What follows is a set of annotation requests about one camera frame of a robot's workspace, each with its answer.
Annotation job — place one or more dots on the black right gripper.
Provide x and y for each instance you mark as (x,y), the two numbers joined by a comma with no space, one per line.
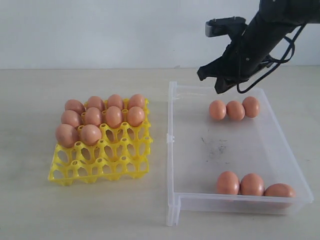
(234,66)

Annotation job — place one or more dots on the brown egg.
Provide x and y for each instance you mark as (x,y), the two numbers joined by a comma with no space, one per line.
(251,107)
(137,100)
(228,183)
(135,116)
(74,105)
(235,110)
(280,190)
(71,117)
(217,110)
(252,185)
(93,116)
(90,134)
(96,102)
(66,135)
(115,100)
(113,117)

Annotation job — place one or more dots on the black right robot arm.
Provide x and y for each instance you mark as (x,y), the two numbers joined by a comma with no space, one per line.
(268,41)

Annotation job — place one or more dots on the clear plastic bin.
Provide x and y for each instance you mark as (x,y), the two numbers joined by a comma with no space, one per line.
(199,149)

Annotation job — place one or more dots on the yellow plastic egg tray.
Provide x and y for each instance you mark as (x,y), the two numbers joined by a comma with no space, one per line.
(121,151)

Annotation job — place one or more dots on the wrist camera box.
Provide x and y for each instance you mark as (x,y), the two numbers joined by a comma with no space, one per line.
(231,26)

